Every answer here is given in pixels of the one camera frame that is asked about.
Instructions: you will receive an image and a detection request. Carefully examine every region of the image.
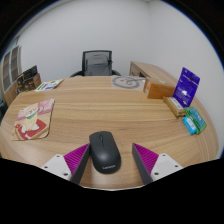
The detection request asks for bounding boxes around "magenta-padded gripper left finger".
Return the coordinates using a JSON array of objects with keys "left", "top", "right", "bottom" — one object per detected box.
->
[{"left": 40, "top": 143, "right": 92, "bottom": 185}]

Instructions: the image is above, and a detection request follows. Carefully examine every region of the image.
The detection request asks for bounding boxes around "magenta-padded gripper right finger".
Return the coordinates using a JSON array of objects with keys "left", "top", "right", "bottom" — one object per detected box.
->
[{"left": 131, "top": 143, "right": 184, "bottom": 185}]

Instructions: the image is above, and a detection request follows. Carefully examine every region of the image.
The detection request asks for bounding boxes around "black computer mouse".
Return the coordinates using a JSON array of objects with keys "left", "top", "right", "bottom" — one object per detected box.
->
[{"left": 88, "top": 130, "right": 122, "bottom": 174}]

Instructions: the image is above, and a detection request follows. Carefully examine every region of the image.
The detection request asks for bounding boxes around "cat print mouse pad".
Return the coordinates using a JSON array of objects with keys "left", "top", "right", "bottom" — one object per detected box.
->
[{"left": 11, "top": 98, "right": 56, "bottom": 141}]

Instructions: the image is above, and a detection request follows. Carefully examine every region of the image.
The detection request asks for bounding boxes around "blue small box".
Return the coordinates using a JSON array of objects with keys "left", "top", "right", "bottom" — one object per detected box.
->
[{"left": 181, "top": 116, "right": 198, "bottom": 136}]

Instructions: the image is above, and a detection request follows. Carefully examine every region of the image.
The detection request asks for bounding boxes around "green flat box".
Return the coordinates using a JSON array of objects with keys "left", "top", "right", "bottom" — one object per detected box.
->
[{"left": 183, "top": 106, "right": 208, "bottom": 135}]

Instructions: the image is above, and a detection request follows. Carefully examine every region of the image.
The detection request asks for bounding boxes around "tan flat small box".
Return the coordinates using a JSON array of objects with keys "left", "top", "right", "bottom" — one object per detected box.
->
[{"left": 162, "top": 95, "right": 187, "bottom": 118}]

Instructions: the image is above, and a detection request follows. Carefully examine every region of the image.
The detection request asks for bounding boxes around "white sheet with coloured shapes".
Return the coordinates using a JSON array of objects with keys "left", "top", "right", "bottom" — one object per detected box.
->
[{"left": 34, "top": 78, "right": 64, "bottom": 93}]

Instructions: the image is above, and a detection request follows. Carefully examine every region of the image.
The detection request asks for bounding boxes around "purple upright package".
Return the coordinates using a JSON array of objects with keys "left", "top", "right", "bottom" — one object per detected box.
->
[{"left": 172, "top": 66, "right": 201, "bottom": 109}]

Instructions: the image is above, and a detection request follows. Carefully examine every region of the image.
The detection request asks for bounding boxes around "brown printed cardboard box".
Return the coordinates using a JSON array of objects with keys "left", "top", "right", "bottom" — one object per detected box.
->
[{"left": 23, "top": 73, "right": 42, "bottom": 92}]

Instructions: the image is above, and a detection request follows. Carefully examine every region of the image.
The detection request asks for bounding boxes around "small brown cardboard box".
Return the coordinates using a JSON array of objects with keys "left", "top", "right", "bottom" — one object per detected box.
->
[{"left": 15, "top": 73, "right": 26, "bottom": 94}]

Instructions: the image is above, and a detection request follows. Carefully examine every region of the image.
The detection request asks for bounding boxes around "wooden side desk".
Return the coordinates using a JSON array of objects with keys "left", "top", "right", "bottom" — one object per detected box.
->
[{"left": 128, "top": 60, "right": 179, "bottom": 88}]

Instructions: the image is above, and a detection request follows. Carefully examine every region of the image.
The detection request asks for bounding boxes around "black box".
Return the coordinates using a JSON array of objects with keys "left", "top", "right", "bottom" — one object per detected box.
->
[{"left": 21, "top": 65, "right": 39, "bottom": 81}]

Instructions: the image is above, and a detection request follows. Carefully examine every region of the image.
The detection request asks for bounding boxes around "grey backpack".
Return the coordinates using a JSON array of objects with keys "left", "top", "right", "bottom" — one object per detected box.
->
[{"left": 84, "top": 54, "right": 113, "bottom": 77}]

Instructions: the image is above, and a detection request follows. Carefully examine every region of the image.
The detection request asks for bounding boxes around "wooden shelf unit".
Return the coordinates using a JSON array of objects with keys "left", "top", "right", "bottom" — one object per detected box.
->
[{"left": 0, "top": 45, "right": 24, "bottom": 106}]

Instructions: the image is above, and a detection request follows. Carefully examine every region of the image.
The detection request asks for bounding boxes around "black mesh office chair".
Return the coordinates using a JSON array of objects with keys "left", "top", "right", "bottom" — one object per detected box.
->
[{"left": 69, "top": 49, "right": 122, "bottom": 78}]

